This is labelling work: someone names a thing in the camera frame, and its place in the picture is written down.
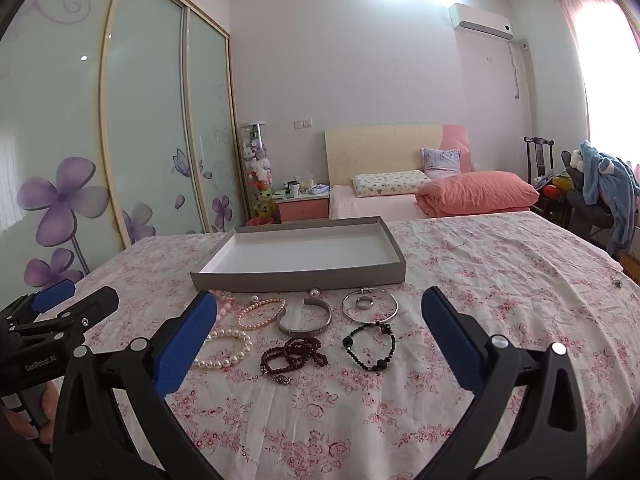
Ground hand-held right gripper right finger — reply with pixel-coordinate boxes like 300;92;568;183
415;287;589;480

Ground blue plush garment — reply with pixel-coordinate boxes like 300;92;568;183
579;140;640;257

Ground white air conditioner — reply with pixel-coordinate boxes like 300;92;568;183
448;2;515;41

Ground person's left hand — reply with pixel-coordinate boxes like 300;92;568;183
0;381;64;442

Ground black bead bracelet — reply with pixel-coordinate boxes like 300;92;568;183
342;322;399;373

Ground pink floral bedsheet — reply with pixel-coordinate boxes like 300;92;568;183
50;210;640;480

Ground salmon pink quilt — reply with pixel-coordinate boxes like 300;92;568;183
414;170;541;219

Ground pink curtain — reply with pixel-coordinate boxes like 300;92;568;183
546;0;640;173

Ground silver cuff bangle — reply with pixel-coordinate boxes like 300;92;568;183
276;297;333;339

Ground colourful toys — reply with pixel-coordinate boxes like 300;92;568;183
533;174;572;201

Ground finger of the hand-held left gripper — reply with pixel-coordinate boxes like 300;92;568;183
27;278;77;319
10;286;120;348

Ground pink bead bracelet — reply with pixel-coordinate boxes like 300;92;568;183
207;288;236;322

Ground pink nightstand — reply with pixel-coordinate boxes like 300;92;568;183
272;194;331;224

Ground plush toy display tube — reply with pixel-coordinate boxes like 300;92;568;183
238;121;275;226

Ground dark red bead bracelet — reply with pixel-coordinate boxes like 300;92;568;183
259;336;330;386

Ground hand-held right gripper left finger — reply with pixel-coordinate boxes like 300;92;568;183
52;290;223;480

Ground small lilac pillow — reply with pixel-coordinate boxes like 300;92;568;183
420;147;463;180

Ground flower print sliding door wardrobe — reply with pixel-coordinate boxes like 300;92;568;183
0;0;249;292

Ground cream and pink headboard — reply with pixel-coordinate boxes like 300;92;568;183
324;124;474;192

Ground floral print pillow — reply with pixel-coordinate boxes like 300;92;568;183
350;170;432;199

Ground thin silver hoop bangle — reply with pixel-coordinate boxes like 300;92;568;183
341;286;399;324

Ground grey chair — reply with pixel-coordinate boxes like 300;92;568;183
560;150;623;243

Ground white air conditioner pipe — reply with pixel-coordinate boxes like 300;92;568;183
507;39;530;102

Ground dark wooden chair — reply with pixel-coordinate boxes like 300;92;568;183
523;136;572;222

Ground grey cardboard box tray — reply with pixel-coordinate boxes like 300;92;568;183
190;216;407;293

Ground white pearl bracelet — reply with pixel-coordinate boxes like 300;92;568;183
192;327;254;370

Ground pink pearl bracelet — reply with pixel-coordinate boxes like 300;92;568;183
236;298;287;332

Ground pink mattress sheet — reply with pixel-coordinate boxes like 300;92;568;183
328;184;427;221

